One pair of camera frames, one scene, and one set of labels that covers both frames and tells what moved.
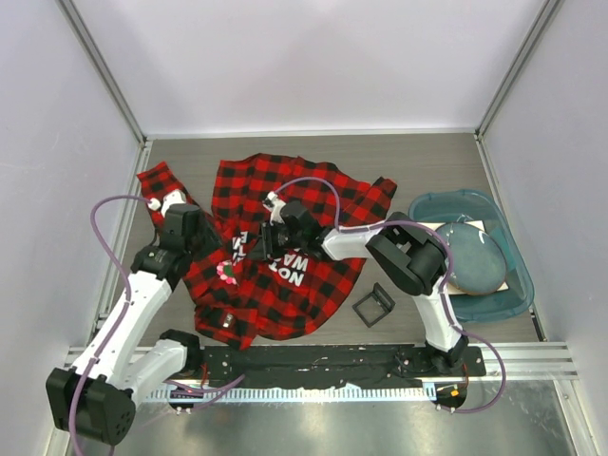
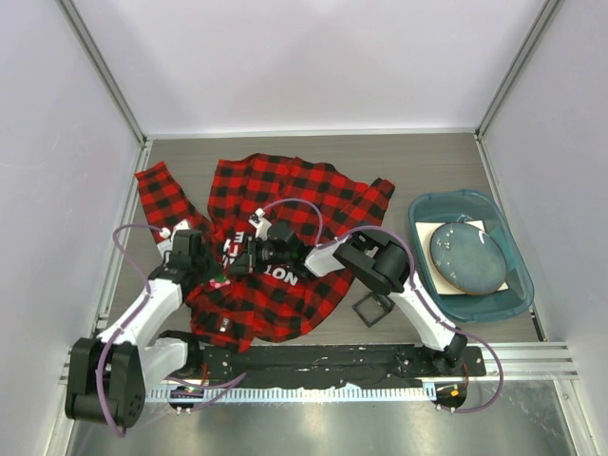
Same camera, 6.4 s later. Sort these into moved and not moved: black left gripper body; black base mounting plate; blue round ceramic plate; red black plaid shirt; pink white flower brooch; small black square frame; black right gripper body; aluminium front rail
Moved: pink white flower brooch; black left gripper body; black right gripper body
Not moved: black base mounting plate; aluminium front rail; blue round ceramic plate; red black plaid shirt; small black square frame
